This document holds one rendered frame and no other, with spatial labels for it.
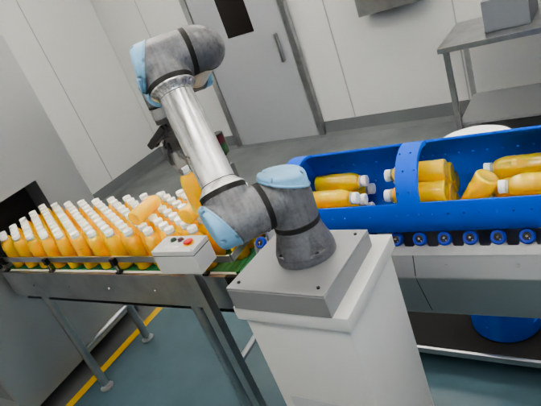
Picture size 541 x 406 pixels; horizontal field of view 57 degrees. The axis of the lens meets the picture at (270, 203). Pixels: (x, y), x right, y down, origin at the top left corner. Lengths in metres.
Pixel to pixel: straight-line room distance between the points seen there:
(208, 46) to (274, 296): 0.61
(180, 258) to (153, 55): 0.81
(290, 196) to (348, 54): 4.12
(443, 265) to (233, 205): 0.78
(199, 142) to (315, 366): 0.62
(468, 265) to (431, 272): 0.12
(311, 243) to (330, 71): 4.22
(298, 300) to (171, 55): 0.63
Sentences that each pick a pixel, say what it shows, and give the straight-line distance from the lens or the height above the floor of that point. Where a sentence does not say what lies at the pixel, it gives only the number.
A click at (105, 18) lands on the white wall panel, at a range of 6.90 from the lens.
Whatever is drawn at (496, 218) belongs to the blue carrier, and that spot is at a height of 1.05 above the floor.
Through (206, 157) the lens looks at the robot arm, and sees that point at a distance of 1.14.
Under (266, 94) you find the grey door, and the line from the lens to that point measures 5.71.
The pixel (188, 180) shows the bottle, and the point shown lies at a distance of 1.82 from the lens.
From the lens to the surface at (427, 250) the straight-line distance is 1.63.
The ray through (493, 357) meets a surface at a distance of 2.36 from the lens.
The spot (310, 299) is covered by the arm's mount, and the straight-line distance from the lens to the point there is 1.11.
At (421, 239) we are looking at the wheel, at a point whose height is 0.96.
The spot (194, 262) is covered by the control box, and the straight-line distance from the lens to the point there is 1.76.
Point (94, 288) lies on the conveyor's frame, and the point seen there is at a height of 0.81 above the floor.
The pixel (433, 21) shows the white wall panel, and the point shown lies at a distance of 4.87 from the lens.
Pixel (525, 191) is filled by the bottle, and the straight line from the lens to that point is 1.51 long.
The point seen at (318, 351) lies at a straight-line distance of 1.25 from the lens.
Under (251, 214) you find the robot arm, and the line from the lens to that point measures 1.10.
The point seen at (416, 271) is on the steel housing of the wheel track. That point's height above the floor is 0.86.
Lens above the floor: 1.86
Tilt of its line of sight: 25 degrees down
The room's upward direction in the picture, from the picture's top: 21 degrees counter-clockwise
